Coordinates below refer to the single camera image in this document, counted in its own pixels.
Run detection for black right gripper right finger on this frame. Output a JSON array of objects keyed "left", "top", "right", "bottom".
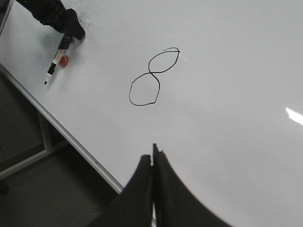
[{"left": 152, "top": 144, "right": 230, "bottom": 227}]

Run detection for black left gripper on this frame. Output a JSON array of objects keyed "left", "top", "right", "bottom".
[{"left": 18, "top": 0, "right": 85, "bottom": 40}]

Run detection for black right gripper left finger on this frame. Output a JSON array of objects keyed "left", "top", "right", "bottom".
[{"left": 89, "top": 155, "right": 153, "bottom": 227}]

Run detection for black whiteboard marker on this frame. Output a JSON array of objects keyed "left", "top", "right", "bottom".
[{"left": 44, "top": 34, "right": 73, "bottom": 85}]

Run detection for red marker holder clip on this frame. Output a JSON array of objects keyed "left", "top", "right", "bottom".
[{"left": 59, "top": 55, "right": 70, "bottom": 67}]

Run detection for white metal table leg frame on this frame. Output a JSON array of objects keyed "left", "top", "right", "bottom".
[{"left": 0, "top": 113, "right": 69, "bottom": 180}]

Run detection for white whiteboard with metal frame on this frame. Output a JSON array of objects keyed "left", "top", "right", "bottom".
[{"left": 0, "top": 0, "right": 303, "bottom": 194}]

